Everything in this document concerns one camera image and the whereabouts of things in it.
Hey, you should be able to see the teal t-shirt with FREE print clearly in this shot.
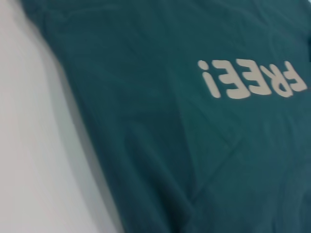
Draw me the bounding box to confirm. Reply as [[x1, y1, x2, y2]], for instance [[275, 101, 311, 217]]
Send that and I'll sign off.
[[20, 0, 311, 233]]

